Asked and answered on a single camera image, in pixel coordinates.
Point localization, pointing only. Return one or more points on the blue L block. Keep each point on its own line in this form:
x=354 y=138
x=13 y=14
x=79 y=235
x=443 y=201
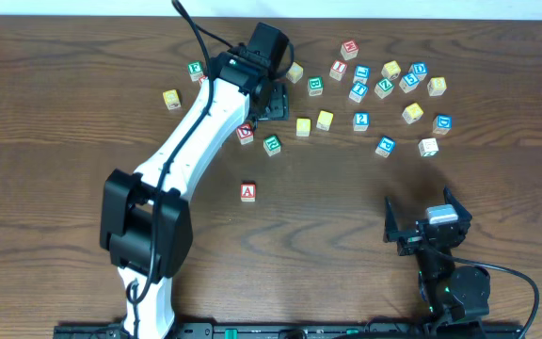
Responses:
x=361 y=74

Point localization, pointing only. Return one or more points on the blue P block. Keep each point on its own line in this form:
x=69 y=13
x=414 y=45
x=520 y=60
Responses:
x=385 y=147

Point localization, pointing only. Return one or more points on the blue T block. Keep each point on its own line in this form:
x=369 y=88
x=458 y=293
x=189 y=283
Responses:
x=358 y=92

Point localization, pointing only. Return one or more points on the green Z block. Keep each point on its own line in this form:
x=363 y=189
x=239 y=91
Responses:
x=383 y=88

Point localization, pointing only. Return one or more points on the yellow block centre left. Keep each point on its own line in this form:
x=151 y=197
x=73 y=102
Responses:
x=303 y=127

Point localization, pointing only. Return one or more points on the red U block lower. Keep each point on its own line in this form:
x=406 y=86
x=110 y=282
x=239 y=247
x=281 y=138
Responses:
x=245 y=133

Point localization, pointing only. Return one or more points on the yellow 8 block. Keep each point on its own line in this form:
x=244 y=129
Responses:
x=436 y=86

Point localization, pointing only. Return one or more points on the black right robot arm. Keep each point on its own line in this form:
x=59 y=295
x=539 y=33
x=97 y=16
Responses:
x=455 y=294

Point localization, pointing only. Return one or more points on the red block top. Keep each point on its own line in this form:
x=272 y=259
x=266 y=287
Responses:
x=349 y=49

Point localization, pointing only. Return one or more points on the blue d block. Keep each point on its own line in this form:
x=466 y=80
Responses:
x=419 y=70
x=442 y=124

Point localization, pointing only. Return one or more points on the blue D block upper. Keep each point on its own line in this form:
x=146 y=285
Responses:
x=419 y=70

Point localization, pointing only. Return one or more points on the green F block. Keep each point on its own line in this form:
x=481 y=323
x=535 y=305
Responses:
x=195 y=70

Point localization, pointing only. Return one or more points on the yellow block far left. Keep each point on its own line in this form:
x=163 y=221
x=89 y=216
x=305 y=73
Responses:
x=172 y=99

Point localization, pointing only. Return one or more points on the red A block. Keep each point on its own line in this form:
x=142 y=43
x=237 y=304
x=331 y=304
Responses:
x=248 y=192

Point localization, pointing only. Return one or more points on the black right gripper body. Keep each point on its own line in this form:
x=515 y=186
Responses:
x=423 y=234

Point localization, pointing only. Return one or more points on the yellow block upper right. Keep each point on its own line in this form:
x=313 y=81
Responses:
x=391 y=70

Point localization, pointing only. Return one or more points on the yellow block centre right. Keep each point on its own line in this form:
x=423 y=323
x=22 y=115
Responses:
x=324 y=120

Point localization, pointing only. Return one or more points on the red I block upper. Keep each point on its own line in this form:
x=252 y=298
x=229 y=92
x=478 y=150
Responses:
x=338 y=70

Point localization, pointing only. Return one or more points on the green B block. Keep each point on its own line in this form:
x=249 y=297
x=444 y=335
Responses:
x=315 y=86

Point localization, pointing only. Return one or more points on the yellow K block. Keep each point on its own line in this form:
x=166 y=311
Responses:
x=412 y=113

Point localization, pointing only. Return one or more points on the blue 2 block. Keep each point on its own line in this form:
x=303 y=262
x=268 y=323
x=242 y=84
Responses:
x=361 y=121

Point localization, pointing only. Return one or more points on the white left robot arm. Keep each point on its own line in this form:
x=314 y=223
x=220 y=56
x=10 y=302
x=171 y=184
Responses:
x=146 y=224

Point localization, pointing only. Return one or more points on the yellow block upper middle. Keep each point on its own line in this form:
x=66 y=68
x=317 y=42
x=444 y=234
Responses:
x=295 y=73

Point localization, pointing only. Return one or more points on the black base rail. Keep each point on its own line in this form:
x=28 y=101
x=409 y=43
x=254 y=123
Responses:
x=233 y=331

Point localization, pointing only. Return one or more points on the blue D block lower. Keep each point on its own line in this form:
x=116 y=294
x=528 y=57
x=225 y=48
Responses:
x=442 y=124

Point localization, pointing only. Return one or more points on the green R block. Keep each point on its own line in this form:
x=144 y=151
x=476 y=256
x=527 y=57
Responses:
x=272 y=145

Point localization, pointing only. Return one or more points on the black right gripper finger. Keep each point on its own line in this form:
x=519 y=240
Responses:
x=391 y=229
x=462 y=212

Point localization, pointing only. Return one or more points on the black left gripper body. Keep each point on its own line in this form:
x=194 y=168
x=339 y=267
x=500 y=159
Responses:
x=276 y=104

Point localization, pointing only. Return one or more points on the blue 5 block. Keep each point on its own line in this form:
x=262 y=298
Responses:
x=409 y=82

